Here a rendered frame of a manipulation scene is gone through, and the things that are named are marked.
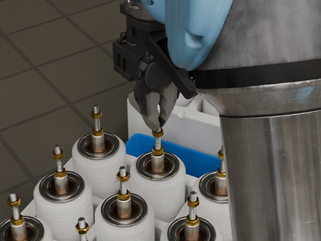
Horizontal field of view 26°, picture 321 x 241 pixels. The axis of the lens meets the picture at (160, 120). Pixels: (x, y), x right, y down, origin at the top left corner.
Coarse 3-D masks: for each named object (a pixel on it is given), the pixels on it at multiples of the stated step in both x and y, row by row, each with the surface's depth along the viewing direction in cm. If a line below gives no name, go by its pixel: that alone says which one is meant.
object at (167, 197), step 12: (132, 168) 119; (180, 168) 119; (132, 180) 118; (144, 180) 117; (168, 180) 117; (180, 180) 118; (132, 192) 120; (144, 192) 117; (156, 192) 117; (168, 192) 117; (180, 192) 119; (156, 204) 118; (168, 204) 119; (180, 204) 121; (156, 216) 120; (168, 216) 121
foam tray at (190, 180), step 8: (72, 160) 131; (128, 160) 131; (72, 168) 129; (128, 168) 131; (192, 176) 128; (128, 184) 126; (192, 184) 126; (32, 200) 123; (96, 200) 123; (32, 208) 121; (184, 208) 121; (176, 216) 120; (160, 224) 118; (88, 232) 117; (160, 232) 118; (88, 240) 115
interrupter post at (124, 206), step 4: (120, 200) 108; (124, 200) 108; (128, 200) 109; (120, 204) 109; (124, 204) 109; (128, 204) 109; (120, 208) 109; (124, 208) 109; (128, 208) 110; (120, 212) 110; (124, 212) 110; (128, 212) 110
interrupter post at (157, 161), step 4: (152, 152) 118; (152, 156) 117; (156, 156) 117; (160, 156) 117; (152, 160) 118; (156, 160) 117; (160, 160) 117; (152, 164) 118; (156, 164) 118; (160, 164) 118; (152, 168) 119; (156, 168) 118; (160, 168) 118
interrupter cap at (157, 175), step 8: (168, 152) 122; (144, 160) 120; (168, 160) 120; (176, 160) 120; (136, 168) 118; (144, 168) 118; (168, 168) 118; (176, 168) 118; (144, 176) 117; (152, 176) 117; (160, 176) 117; (168, 176) 117
